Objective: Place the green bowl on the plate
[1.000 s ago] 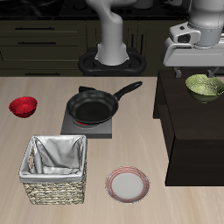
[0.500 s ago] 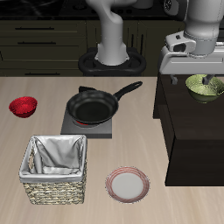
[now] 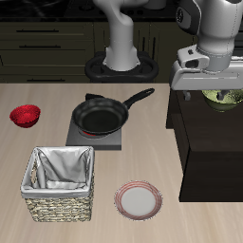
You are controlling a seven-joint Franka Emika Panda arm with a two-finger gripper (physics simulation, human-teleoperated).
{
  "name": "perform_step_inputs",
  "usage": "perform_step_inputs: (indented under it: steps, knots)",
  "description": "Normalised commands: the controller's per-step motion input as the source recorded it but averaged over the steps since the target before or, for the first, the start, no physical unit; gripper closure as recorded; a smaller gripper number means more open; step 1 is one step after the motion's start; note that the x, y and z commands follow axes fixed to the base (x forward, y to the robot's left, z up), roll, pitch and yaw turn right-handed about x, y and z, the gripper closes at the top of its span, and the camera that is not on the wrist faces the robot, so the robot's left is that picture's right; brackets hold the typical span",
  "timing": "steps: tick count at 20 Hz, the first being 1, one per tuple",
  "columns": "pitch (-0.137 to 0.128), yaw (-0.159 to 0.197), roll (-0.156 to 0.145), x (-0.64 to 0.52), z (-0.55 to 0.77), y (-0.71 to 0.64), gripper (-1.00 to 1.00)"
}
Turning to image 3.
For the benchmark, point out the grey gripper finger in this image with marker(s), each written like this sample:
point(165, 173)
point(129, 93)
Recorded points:
point(187, 95)
point(225, 94)

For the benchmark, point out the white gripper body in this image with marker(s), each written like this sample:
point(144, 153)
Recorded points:
point(205, 80)

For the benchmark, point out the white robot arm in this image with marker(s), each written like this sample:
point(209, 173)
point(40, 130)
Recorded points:
point(121, 47)

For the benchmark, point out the green bowl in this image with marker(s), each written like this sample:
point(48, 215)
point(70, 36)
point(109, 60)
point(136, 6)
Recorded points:
point(215, 102)

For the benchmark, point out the dark grey stove plate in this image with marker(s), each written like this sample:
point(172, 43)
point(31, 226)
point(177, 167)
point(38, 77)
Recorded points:
point(104, 141)

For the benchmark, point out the white plate with red rim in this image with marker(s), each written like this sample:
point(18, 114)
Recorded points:
point(138, 200)

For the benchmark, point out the red bowl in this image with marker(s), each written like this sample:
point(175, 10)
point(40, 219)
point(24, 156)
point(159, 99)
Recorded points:
point(25, 116)

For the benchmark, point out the dark wooden cabinet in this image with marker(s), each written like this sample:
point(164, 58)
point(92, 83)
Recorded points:
point(212, 152)

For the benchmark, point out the black frying pan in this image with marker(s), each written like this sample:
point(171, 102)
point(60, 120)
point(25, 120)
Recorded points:
point(101, 118)

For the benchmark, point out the dark kitchen cupboards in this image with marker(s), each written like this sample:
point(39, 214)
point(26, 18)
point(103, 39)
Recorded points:
point(47, 53)

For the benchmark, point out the woven basket with white liner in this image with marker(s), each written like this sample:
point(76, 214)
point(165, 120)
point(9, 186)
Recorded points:
point(57, 186)

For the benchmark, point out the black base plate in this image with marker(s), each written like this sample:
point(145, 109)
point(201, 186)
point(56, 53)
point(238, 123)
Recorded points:
point(95, 71)

